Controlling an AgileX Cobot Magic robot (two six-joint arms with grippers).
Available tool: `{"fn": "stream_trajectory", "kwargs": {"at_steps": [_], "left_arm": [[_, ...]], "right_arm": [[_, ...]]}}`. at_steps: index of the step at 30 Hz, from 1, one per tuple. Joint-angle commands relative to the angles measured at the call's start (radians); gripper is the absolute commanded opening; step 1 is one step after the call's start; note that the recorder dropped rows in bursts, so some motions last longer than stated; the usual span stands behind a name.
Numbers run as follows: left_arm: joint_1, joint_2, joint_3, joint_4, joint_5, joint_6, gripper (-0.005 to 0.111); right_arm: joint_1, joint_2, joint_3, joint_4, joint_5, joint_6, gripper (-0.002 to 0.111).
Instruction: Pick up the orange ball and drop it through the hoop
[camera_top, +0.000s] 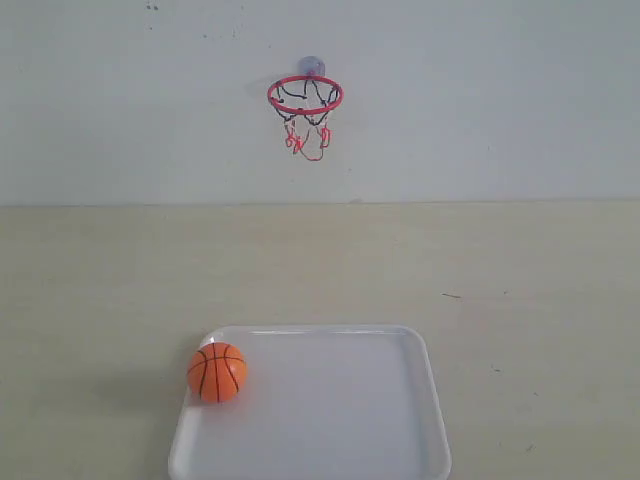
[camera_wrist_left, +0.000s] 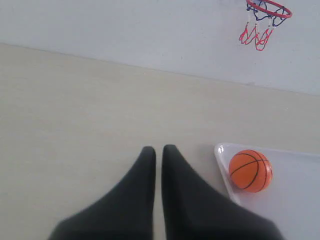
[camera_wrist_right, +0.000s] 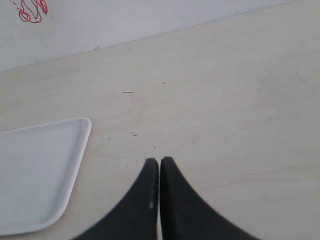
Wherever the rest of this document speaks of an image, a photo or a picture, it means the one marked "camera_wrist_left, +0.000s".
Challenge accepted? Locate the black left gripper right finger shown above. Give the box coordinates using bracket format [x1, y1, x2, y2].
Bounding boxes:
[161, 144, 284, 240]

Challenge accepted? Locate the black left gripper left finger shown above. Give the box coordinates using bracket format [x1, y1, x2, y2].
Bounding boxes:
[49, 146, 156, 240]

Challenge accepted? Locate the small orange basketball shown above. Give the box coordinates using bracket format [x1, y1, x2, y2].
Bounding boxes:
[228, 149, 273, 193]

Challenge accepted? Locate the red mini basketball hoop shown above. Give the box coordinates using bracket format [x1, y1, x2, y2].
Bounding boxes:
[238, 0, 293, 52]

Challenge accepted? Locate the white plastic tray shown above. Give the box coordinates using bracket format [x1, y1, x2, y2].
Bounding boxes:
[214, 142, 320, 240]

